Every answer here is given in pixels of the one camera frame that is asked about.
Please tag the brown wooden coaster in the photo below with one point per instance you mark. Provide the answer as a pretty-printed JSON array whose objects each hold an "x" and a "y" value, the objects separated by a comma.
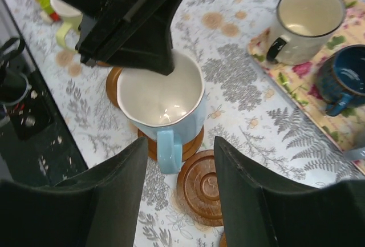
[
  {"x": 111, "y": 84},
  {"x": 197, "y": 189},
  {"x": 188, "y": 149},
  {"x": 223, "y": 241}
]

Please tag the floral serving tray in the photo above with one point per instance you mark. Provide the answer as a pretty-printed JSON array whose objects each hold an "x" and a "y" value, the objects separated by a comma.
[{"x": 298, "y": 82}]

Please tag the dark blue glazed mug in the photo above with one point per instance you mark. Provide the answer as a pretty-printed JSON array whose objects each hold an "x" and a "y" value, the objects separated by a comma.
[{"x": 340, "y": 80}]

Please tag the light blue mug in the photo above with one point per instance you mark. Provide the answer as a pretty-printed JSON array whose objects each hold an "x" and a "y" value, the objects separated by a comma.
[{"x": 168, "y": 109}]

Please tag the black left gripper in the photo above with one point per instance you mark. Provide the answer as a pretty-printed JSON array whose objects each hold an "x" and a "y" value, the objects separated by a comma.
[{"x": 127, "y": 33}]

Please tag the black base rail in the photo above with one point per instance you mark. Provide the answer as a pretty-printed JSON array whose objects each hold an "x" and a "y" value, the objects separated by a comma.
[{"x": 37, "y": 148}]

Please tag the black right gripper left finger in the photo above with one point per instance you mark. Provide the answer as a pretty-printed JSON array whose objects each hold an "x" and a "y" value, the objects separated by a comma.
[{"x": 98, "y": 207}]

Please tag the grey-blue small mug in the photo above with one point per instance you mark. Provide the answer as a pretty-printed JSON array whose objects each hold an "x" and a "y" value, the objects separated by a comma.
[{"x": 355, "y": 154}]

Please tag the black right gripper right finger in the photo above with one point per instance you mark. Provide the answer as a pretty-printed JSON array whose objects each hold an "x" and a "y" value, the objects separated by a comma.
[{"x": 263, "y": 208}]

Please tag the yellow-green mug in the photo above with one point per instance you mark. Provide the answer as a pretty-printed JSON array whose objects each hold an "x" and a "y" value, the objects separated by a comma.
[{"x": 71, "y": 18}]

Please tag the cream mug with black handle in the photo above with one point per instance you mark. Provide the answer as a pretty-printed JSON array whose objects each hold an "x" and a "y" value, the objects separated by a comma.
[{"x": 301, "y": 28}]

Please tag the small colourful toy pieces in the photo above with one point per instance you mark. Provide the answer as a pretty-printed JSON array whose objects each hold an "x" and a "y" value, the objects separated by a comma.
[{"x": 47, "y": 13}]

